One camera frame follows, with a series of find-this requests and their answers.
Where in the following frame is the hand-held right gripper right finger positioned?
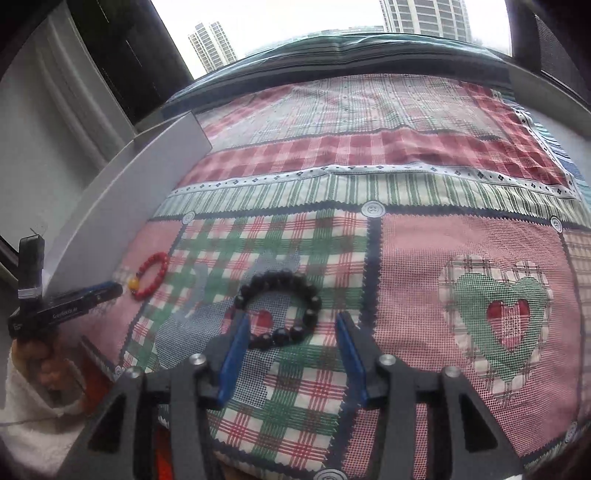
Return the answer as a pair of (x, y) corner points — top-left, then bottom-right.
(335, 310), (525, 480)

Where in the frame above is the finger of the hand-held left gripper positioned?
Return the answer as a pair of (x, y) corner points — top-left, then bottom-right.
(55, 280), (117, 302)
(83, 283), (124, 310)

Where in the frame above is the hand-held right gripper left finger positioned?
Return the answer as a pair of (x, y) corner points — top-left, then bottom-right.
(65, 310), (252, 480)

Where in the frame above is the red bead bracelet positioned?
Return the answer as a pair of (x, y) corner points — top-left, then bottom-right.
(128, 251), (171, 302)

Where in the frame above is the dark bead bracelet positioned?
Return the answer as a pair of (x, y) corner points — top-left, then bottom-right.
(233, 270), (323, 350)

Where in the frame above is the white cardboard box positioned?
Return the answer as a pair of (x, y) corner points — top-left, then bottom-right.
(43, 111), (213, 298)

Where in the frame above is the person's left forearm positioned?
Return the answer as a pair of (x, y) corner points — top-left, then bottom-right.
(0, 353), (90, 432)

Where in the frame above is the person's left hand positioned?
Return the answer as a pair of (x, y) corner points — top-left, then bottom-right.
(14, 330), (88, 404)

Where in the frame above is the patchwork checked blanket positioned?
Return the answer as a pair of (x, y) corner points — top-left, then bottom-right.
(82, 74), (588, 480)

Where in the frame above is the white curtain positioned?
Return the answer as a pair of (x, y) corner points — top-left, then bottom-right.
(28, 0), (139, 172)

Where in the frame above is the slim pale tower building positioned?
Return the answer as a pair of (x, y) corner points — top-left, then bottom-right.
(187, 21), (239, 75)

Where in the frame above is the tall grey building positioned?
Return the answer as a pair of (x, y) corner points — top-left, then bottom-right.
(379, 0), (472, 41)

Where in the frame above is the dark window frame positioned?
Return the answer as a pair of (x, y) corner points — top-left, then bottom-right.
(66, 0), (195, 140)
(505, 0), (591, 100)

